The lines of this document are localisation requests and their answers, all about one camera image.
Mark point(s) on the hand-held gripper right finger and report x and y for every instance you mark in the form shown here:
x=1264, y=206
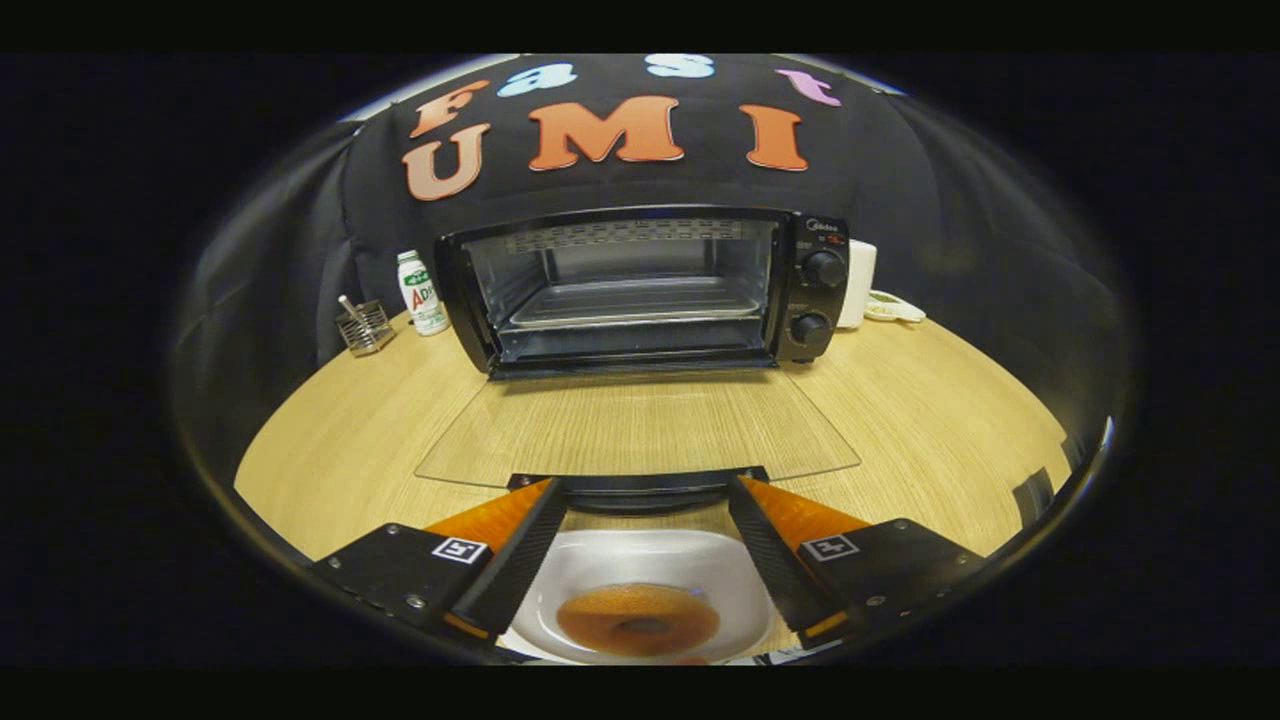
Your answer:
x=775, y=560

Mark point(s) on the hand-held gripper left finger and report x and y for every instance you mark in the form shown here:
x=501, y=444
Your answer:
x=520, y=565

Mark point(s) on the sugared donut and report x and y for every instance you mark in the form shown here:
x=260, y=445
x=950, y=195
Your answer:
x=590, y=620

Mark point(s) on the black toaster oven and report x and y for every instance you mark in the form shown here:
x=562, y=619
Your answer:
x=810, y=300

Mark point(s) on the white bread toaster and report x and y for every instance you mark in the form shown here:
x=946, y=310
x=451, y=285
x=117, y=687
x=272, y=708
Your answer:
x=858, y=285

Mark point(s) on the metal oven tray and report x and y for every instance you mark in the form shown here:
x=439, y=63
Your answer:
x=640, y=300

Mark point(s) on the white plate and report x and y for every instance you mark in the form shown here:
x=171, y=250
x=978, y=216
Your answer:
x=640, y=560

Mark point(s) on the white divided seasoning dish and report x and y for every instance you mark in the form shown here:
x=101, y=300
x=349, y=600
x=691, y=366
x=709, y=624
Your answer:
x=895, y=308

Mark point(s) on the white bottle with green label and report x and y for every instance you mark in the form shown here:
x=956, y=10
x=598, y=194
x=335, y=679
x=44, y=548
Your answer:
x=422, y=295

